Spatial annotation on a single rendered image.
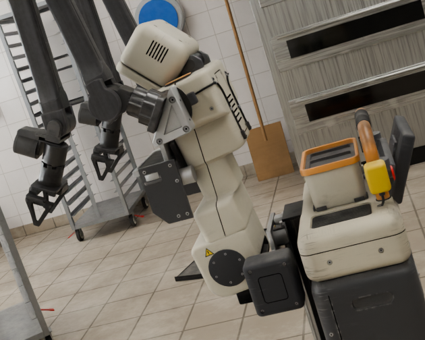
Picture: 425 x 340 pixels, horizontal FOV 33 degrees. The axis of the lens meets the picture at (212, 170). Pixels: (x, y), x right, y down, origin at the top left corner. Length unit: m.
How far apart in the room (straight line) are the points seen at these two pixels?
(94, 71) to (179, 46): 0.23
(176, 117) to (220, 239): 0.38
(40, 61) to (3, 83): 4.77
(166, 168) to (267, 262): 0.34
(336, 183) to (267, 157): 3.95
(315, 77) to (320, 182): 3.10
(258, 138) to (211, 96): 4.00
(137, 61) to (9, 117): 4.78
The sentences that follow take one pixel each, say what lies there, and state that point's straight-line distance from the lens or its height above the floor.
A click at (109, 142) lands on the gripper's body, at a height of 1.09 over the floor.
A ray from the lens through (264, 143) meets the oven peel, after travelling 5.75.
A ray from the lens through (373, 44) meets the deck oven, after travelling 4.85.
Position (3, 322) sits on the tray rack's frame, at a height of 0.15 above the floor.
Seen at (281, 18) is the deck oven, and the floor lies 1.20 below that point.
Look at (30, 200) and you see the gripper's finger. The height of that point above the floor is 1.07.
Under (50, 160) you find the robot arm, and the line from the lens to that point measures 1.79.
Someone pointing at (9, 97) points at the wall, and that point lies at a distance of 6.52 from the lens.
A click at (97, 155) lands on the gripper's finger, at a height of 1.07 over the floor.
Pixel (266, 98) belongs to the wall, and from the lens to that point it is 5.95.
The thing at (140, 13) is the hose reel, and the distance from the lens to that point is 5.90.
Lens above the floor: 1.35
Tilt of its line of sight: 12 degrees down
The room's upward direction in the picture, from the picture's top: 18 degrees counter-clockwise
